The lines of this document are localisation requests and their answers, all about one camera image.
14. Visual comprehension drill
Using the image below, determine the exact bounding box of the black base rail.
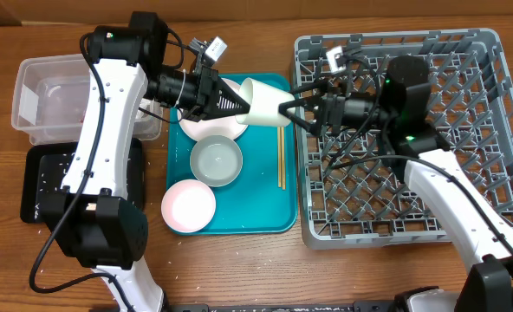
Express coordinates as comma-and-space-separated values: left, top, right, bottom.
89, 285, 474, 312

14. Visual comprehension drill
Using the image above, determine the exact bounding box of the grey dishwasher rack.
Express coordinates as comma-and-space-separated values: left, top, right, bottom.
293, 29, 513, 250

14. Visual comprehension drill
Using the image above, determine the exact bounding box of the wooden chopstick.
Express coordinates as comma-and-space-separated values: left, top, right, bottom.
276, 127, 282, 188
278, 127, 286, 190

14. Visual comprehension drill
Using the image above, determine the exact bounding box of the black tray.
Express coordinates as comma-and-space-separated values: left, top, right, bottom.
20, 139, 145, 224

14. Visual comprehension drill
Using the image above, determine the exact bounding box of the large pink plate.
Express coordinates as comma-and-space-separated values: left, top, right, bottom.
177, 77, 250, 142

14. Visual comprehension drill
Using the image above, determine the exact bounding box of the clear plastic bin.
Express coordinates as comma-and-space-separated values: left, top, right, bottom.
10, 54, 164, 146

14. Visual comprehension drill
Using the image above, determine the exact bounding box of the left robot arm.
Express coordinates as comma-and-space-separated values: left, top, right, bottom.
40, 11, 249, 311

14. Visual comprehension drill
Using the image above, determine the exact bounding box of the left wooden chopstick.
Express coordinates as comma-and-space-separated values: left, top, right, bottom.
276, 127, 282, 188

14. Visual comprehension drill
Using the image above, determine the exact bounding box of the grey bowl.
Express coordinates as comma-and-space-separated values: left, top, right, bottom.
190, 135, 243, 187

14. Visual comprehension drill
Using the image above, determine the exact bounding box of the right wooden chopstick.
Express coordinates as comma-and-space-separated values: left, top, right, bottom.
278, 127, 286, 190

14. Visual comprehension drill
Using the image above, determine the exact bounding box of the small pink bowl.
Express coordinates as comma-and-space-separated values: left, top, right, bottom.
161, 179, 217, 233

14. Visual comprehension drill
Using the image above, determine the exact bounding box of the white cup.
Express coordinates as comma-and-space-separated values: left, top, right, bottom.
236, 78, 295, 127

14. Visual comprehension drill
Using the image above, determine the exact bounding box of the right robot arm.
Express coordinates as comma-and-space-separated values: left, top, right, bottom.
279, 55, 513, 311

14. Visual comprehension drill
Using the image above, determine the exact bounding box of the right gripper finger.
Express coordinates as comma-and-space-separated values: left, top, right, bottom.
289, 82, 329, 95
282, 103, 321, 133

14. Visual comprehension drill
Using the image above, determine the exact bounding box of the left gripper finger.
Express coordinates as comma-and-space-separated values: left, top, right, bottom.
217, 80, 250, 111
182, 107, 248, 122

